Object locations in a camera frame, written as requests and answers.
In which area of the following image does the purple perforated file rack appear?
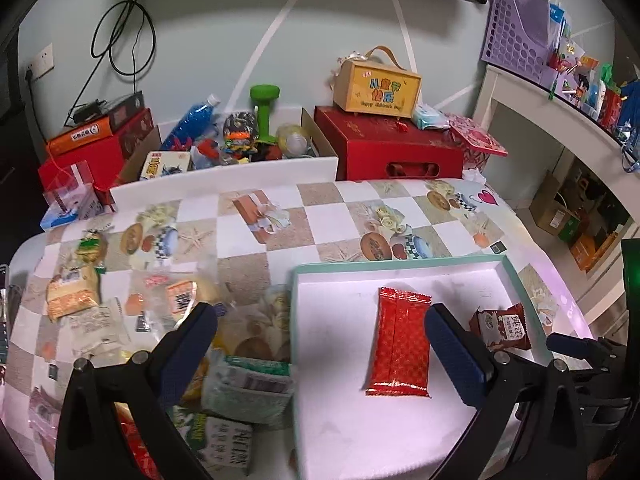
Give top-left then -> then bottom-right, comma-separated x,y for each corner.
480,0 -> 557,87

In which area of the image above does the brown snack packet white label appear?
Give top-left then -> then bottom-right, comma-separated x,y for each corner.
468,302 -> 532,352

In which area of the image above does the white yellow card box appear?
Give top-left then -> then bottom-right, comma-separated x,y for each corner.
139,151 -> 194,182

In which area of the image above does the red patterned snack packet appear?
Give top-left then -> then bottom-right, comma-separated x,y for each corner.
363,287 -> 432,398

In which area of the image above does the clear packet with pink print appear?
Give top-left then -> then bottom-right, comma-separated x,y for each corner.
129,271 -> 172,312

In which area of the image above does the pink snack packet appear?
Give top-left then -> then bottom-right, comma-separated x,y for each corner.
27,386 -> 60,442

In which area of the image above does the yellow wooden box with handle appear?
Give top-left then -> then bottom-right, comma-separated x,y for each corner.
331,45 -> 423,115

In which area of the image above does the brown cardboard box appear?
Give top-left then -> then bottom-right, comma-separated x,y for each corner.
529,170 -> 582,237

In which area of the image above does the red patterned gift bag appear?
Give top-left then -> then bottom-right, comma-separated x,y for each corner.
444,114 -> 509,172

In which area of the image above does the blue wet wipes packet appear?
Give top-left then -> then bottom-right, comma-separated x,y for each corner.
411,103 -> 452,132

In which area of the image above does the clear plastic ball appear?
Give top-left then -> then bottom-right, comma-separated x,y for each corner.
274,122 -> 307,157

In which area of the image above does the open cardboard box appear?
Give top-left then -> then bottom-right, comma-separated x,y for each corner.
116,106 -> 339,187

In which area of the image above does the green dumbbell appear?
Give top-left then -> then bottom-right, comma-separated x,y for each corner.
249,84 -> 287,144

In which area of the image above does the black cable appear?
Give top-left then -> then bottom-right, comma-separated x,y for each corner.
64,0 -> 162,127

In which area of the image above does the dark red box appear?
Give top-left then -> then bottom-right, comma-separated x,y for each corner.
106,91 -> 157,162

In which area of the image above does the pale green snack packet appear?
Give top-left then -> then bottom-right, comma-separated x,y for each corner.
201,354 -> 296,429

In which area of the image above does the white wall socket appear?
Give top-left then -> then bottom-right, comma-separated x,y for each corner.
24,44 -> 55,81

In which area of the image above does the white shelf unit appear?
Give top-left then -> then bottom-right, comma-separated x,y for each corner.
471,62 -> 640,323

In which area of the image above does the colourful stationery clutter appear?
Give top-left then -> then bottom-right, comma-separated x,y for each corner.
546,2 -> 640,177

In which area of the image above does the orange cardboard box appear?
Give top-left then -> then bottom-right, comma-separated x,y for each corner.
569,229 -> 617,272

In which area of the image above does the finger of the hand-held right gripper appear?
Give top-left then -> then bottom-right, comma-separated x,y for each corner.
546,333 -> 602,361

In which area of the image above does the large red gift box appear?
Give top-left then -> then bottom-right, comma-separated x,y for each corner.
313,105 -> 465,182

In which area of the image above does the small green-topped snack packet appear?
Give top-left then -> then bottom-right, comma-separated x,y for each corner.
75,231 -> 109,267

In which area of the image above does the clear plastic box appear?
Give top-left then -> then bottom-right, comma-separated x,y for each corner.
42,160 -> 99,212

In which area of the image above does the white tray with teal rim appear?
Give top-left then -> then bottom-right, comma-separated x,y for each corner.
290,254 -> 593,480

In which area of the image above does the blue plastic bottle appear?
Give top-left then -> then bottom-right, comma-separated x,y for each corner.
159,93 -> 222,152

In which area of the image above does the yellow bread packet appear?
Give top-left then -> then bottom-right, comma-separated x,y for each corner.
182,339 -> 227,403

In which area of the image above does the blue tissue pack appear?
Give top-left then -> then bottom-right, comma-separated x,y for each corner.
39,199 -> 97,232

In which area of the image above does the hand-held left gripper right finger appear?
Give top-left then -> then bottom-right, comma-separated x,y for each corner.
424,303 -> 599,480

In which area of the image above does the green white snack packet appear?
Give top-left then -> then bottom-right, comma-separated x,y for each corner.
189,411 -> 254,477

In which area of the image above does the orange yellow snack packet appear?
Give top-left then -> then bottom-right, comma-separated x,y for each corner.
46,264 -> 102,322

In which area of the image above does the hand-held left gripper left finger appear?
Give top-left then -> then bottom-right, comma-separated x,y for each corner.
54,302 -> 219,480

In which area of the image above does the flat orange box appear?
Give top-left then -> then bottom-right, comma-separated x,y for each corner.
46,114 -> 122,157

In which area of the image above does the plain red box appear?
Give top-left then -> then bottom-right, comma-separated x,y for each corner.
38,144 -> 127,197

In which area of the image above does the black power adapter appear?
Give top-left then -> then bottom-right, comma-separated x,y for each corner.
71,101 -> 109,124

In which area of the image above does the red chips bag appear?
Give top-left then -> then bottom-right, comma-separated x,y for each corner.
116,402 -> 162,480

